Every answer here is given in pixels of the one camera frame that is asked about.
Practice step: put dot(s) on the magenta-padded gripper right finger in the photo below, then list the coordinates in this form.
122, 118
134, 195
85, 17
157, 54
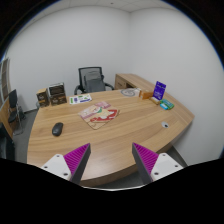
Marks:
146, 160

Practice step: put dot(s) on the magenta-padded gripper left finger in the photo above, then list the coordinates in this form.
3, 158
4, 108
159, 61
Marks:
76, 159

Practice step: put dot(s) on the black computer mouse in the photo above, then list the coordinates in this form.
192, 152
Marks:
57, 129

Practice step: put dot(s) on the green and blue box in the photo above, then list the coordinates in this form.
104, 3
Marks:
167, 104

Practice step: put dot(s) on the white printed sheet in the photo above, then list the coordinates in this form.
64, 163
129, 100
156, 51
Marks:
80, 99

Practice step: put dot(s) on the small orange box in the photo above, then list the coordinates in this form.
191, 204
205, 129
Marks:
146, 95

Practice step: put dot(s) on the upright brown carton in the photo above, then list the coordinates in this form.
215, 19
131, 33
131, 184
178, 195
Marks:
43, 98

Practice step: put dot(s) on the round white disc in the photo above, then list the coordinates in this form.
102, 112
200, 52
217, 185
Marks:
128, 92

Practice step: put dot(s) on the black leather armchair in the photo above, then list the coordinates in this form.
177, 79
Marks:
5, 145

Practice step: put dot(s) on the grey mesh office chair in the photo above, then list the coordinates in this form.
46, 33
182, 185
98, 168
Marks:
92, 81

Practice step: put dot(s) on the wooden side desk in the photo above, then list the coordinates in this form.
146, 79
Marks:
133, 80

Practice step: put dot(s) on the black visitor chair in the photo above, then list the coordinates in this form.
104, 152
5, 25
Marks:
13, 100

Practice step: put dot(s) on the wooden shelf unit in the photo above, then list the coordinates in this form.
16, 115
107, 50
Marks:
4, 80

